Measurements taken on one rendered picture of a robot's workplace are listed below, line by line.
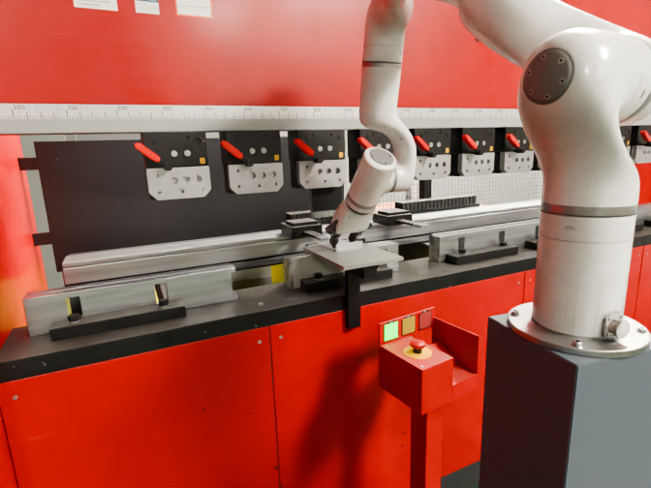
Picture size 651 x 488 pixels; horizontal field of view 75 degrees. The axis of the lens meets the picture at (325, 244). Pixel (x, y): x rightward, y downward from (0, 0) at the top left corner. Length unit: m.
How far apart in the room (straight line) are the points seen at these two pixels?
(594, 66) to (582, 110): 0.05
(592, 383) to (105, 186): 1.50
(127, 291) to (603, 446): 1.03
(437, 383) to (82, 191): 1.29
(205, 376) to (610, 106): 1.00
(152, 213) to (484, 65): 1.28
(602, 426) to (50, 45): 1.23
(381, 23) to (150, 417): 1.06
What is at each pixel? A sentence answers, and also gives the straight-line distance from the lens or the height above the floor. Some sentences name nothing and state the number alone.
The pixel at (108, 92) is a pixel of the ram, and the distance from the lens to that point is 1.14.
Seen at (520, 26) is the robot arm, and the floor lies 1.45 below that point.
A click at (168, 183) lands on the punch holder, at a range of 1.13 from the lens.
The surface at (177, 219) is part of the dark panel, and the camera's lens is 1.70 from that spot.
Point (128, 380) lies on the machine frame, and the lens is 1.15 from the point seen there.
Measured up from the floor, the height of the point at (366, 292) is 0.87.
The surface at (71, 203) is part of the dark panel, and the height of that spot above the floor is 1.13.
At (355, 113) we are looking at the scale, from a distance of 1.30.
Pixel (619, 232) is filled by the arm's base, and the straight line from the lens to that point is 0.69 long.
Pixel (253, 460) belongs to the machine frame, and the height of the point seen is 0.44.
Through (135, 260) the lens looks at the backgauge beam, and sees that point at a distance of 1.44.
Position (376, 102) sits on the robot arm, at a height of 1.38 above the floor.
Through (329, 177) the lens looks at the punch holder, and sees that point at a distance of 1.26.
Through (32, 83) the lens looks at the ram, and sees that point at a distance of 1.15.
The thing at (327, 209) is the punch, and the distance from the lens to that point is 1.30.
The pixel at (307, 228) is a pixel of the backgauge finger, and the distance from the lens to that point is 1.50.
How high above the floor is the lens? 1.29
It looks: 13 degrees down
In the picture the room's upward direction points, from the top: 2 degrees counter-clockwise
